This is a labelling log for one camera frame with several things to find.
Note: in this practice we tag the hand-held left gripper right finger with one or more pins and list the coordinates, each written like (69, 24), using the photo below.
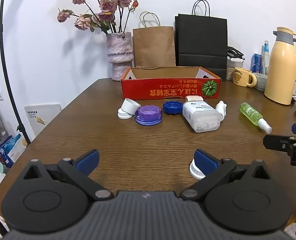
(205, 161)

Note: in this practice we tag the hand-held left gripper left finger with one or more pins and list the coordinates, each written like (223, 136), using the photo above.
(88, 161)

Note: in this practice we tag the green spray bottle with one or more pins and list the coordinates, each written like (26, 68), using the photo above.
(249, 111)

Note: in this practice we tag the white pill bottle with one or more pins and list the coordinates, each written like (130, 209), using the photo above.
(200, 113)

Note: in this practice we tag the blue ribbed jar lid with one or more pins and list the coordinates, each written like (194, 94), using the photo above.
(173, 110)

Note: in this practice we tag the purple ribbed jar lid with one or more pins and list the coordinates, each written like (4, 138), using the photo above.
(148, 121)

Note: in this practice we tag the white smooth cylinder cap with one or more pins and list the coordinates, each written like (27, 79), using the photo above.
(130, 105)

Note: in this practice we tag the red cardboard box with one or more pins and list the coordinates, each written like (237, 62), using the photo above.
(143, 90)

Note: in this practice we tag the yellow thermos jug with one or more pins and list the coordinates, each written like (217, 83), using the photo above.
(279, 75)

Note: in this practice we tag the white flat carton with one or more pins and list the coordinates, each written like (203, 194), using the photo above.
(45, 115)

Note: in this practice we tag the grey bowl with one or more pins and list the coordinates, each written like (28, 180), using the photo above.
(260, 80)

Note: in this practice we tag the yellow bear mug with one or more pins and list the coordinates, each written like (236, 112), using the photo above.
(240, 78)

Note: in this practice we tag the black lamp stand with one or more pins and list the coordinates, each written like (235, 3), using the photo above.
(21, 128)

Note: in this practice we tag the clear spray bottle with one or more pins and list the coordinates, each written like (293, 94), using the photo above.
(265, 57)

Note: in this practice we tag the blue and white packages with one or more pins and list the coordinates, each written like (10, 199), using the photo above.
(7, 152)

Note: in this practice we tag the clear jar of oats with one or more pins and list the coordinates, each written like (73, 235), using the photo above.
(230, 73)

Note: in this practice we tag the black plastic object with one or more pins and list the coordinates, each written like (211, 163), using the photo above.
(235, 53)

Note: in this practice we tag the purple marbled ceramic vase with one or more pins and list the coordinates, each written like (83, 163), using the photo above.
(119, 52)

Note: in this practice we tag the black paper bag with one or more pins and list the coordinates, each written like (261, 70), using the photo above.
(200, 37)

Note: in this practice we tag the brown paper bag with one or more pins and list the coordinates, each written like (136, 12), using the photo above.
(154, 45)

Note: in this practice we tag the dried rose bouquet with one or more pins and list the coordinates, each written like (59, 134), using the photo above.
(108, 5)

